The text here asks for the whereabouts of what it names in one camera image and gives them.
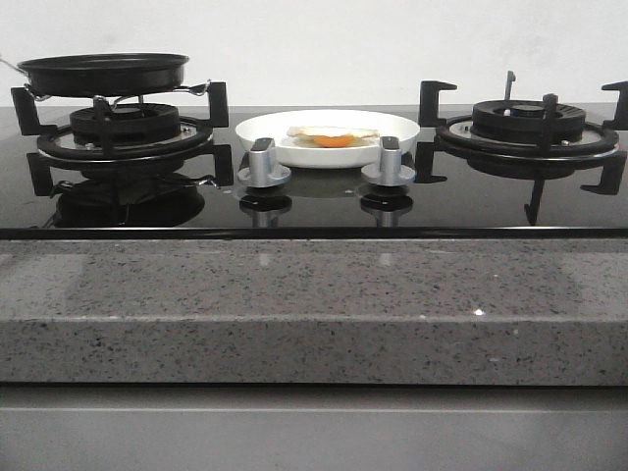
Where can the white round plate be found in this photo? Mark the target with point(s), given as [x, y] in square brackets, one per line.
[289, 153]

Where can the fried egg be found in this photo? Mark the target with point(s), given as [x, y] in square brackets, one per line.
[331, 137]

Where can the small black frying pan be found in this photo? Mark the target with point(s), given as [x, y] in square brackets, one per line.
[106, 74]

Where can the left silver stove knob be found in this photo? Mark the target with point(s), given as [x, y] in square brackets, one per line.
[263, 170]

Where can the silver stove knob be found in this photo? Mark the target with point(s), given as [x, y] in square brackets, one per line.
[263, 170]
[388, 171]

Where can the right silver stove knob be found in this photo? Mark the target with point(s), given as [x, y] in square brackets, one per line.
[388, 171]

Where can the black glass gas hob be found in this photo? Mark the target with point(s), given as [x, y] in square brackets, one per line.
[199, 198]

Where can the right black pan support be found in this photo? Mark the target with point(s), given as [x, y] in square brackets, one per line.
[432, 100]

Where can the black pan support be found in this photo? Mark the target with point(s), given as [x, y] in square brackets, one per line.
[432, 100]
[218, 103]

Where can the left black gas burner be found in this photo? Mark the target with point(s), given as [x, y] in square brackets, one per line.
[130, 133]

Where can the black gas burner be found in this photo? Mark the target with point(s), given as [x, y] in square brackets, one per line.
[527, 131]
[130, 133]

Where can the right black gas burner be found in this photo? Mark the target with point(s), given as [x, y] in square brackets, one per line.
[527, 131]

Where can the left black pan support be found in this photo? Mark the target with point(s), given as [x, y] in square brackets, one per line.
[218, 103]

